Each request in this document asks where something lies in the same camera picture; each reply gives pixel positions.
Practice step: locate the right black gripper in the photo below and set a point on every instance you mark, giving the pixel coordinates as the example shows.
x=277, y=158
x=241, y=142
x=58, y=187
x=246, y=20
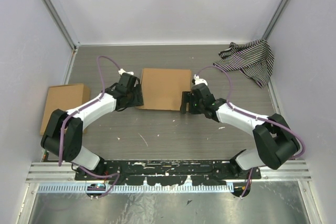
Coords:
x=187, y=96

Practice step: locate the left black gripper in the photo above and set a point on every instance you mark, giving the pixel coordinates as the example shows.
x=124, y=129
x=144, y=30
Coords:
x=138, y=100

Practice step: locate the brown cardboard box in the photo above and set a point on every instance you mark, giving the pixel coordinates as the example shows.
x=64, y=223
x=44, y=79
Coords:
x=64, y=97
x=162, y=88

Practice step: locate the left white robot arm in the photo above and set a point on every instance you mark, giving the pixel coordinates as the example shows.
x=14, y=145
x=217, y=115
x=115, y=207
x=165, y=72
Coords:
x=64, y=131

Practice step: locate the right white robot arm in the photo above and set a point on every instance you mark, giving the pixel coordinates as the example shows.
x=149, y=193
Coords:
x=275, y=142

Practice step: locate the folded brown cardboard box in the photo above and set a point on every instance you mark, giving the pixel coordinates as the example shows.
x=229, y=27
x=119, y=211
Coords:
x=64, y=97

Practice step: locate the striped cloth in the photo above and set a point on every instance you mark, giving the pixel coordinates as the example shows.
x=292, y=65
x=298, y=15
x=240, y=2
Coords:
x=254, y=60

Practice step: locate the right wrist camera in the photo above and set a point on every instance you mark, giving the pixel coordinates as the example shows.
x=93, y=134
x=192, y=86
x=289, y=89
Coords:
x=200, y=85

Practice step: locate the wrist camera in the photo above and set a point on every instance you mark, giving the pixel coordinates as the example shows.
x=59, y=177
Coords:
x=200, y=85
x=127, y=79

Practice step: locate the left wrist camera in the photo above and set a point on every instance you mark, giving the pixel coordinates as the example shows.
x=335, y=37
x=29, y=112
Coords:
x=127, y=79

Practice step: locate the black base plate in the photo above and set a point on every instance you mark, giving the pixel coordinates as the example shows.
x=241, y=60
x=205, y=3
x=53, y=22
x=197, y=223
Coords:
x=206, y=169

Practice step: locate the slotted cable duct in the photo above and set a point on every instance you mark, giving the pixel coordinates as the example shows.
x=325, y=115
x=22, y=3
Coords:
x=99, y=188

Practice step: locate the aluminium front rail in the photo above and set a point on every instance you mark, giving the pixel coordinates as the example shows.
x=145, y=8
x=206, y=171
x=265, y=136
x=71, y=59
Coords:
x=51, y=172

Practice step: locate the left aluminium corner post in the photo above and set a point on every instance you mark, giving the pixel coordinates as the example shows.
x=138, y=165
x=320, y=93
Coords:
x=59, y=23

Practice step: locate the aluminium corner post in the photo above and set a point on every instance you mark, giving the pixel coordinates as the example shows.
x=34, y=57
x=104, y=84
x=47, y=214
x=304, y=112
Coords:
x=275, y=18
x=59, y=23

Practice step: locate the right aluminium corner post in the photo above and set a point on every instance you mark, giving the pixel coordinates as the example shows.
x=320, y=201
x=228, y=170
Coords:
x=275, y=18

